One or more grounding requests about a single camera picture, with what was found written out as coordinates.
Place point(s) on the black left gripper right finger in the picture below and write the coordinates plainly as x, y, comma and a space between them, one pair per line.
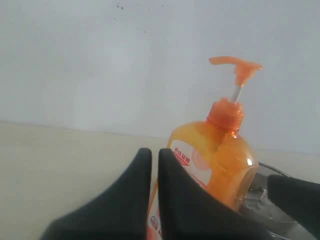
188, 212

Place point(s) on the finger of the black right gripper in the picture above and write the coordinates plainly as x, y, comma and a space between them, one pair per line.
297, 198

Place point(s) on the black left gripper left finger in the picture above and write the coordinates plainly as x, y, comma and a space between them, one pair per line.
118, 213

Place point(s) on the orange pump soap bottle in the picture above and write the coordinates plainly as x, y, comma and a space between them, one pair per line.
212, 152

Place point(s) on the steel mesh colander basin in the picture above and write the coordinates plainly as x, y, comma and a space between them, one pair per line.
258, 207

